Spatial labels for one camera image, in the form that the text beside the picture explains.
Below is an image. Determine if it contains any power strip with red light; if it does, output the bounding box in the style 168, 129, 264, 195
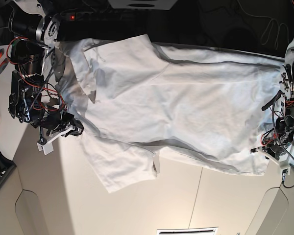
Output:
60, 11, 121, 22

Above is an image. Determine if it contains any white t-shirt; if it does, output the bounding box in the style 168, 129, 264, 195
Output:
57, 35, 282, 193

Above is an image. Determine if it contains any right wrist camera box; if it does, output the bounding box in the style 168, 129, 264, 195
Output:
37, 141, 54, 155

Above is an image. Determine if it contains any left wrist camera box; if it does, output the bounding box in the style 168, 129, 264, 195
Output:
281, 164, 291, 183

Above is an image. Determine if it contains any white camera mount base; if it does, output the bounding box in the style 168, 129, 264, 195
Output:
108, 0, 177, 10

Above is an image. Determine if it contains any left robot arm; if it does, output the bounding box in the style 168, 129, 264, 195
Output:
251, 0, 294, 173

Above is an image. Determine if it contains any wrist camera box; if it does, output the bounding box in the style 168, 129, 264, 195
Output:
281, 164, 291, 183
37, 141, 54, 155

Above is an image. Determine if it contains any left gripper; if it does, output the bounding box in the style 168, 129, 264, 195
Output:
250, 132, 294, 167

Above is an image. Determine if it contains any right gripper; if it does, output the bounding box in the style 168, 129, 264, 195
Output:
36, 111, 84, 144

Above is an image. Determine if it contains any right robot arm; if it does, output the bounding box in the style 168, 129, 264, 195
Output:
6, 0, 84, 144

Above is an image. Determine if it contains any white cable on floor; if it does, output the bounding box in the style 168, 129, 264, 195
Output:
235, 0, 294, 52

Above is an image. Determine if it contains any white vent grille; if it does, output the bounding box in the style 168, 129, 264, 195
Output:
156, 227, 218, 235

